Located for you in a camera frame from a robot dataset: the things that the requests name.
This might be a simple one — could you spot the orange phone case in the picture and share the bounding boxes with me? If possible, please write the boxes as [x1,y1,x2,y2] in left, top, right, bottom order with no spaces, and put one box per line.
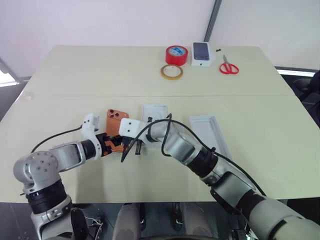
[104,108,131,154]

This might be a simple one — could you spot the white phone box base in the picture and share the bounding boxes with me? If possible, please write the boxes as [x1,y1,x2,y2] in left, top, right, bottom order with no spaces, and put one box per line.
[141,104,169,124]

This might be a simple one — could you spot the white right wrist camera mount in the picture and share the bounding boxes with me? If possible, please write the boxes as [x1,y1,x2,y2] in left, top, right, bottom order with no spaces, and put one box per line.
[119,118,149,139]

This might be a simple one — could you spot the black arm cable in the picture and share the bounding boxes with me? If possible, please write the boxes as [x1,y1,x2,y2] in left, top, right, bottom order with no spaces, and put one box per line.
[30,124,84,153]
[145,113,267,197]

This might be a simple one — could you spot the white phone box lid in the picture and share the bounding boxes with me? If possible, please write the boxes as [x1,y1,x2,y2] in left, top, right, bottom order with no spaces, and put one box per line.
[188,114,234,162]

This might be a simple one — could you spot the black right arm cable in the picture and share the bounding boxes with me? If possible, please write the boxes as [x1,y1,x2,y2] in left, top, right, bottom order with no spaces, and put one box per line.
[145,113,267,197]

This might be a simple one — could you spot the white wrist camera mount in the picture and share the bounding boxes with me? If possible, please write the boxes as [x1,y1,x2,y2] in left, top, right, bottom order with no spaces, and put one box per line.
[81,113,104,161]
[119,118,149,139]

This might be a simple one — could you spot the dark office chair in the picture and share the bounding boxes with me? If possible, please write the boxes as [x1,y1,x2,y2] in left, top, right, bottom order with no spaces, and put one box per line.
[291,69,320,121]

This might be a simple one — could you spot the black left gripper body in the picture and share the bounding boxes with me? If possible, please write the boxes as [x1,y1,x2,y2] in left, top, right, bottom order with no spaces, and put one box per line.
[95,133,115,158]

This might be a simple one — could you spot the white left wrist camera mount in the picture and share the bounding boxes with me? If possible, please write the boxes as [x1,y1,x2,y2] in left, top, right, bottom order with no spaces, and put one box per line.
[81,113,104,161]

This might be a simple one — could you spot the red handled scissors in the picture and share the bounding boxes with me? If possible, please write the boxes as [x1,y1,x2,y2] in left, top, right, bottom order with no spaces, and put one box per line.
[219,54,240,76]

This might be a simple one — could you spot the yellow clear tape roll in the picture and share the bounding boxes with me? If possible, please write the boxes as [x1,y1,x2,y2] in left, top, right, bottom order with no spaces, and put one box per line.
[160,64,184,81]

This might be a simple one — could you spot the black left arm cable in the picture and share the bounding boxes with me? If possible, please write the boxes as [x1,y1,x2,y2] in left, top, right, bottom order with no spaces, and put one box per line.
[30,124,84,153]

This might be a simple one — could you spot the grey rounded robot leg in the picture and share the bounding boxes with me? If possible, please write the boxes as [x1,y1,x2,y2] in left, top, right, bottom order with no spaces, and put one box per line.
[111,202,141,240]
[179,201,220,240]

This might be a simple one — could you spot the red tape roll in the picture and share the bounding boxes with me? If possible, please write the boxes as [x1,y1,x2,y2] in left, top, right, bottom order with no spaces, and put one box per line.
[165,45,189,67]

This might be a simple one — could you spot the grey metal frame post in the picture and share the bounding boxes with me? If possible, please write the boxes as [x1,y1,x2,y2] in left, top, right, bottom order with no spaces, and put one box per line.
[203,0,223,43]

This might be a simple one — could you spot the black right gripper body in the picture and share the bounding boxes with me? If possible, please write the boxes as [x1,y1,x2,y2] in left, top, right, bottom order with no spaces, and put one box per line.
[120,135,145,151]

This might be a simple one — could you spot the white box with phone print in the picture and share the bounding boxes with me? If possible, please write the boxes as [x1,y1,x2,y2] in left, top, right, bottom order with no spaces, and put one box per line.
[191,41,217,68]

